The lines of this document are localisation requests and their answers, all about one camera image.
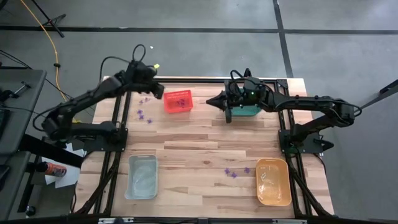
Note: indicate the gray desk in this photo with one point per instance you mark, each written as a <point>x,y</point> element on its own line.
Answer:
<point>21,124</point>

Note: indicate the black diagonal bar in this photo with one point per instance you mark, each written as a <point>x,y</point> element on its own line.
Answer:
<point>388,88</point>

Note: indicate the white paper sheets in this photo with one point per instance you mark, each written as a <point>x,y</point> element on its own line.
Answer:
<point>70,177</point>

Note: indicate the black frame hook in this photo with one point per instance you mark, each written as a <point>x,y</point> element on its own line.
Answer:
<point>248,73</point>

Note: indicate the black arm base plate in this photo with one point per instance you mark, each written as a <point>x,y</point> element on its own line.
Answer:
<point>102,146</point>
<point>311,146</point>

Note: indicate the white plastic bin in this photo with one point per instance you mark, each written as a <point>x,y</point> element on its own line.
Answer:
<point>141,179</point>

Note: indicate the orange plastic basket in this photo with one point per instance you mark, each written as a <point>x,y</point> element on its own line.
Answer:
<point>171,107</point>

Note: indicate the yellow plastic bin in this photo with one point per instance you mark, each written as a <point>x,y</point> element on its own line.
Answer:
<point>273,186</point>

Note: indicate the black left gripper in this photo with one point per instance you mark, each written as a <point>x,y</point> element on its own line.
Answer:
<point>143,77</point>

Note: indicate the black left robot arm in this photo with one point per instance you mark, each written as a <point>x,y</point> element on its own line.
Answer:
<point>84,96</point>

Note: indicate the black floor tripod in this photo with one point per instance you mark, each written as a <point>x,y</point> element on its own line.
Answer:
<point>51,21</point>

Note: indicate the black caster wheel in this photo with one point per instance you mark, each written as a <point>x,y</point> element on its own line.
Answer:
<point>30,211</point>

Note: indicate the green plastic bin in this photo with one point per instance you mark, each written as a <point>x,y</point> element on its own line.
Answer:
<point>245,111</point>

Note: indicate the black aluminium table frame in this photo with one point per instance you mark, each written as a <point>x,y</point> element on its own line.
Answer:
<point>192,81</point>

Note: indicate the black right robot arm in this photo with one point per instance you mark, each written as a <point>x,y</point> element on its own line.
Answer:
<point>311,102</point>

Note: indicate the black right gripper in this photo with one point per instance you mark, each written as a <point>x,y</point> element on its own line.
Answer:
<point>248,93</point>

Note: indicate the black desk beam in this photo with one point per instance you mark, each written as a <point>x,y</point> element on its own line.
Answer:
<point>49,151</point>

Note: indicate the silver metal bracket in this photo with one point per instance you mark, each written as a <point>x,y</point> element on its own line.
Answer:
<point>115,220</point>
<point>289,221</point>

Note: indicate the orange can black cap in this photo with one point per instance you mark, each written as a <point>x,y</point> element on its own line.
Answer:
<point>54,170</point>

